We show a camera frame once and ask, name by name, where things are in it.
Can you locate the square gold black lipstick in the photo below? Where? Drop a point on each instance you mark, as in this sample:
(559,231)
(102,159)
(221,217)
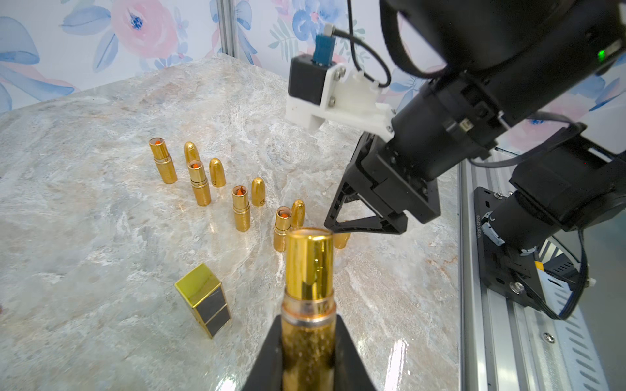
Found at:
(204,295)

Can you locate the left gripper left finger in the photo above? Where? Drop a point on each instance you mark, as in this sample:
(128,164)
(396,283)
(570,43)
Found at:
(267,371)

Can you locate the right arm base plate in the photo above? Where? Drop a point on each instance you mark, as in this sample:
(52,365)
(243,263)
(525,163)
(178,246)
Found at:
(510,233)

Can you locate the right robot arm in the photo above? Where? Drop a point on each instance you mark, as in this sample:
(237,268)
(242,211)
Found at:
(486,66)

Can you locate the gold lipstick base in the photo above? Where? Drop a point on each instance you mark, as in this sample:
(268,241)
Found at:
(163,160)

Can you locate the aluminium rail frame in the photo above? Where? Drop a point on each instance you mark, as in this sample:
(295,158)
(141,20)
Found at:
(506,344)

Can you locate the gold lipstick cap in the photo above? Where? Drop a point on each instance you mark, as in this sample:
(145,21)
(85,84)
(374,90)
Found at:
(258,192)
(340,240)
(298,214)
(191,152)
(217,173)

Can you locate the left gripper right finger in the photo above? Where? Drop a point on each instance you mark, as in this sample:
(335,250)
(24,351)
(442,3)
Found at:
(350,373)

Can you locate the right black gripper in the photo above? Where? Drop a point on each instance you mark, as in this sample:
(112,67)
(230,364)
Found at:
(451,119)

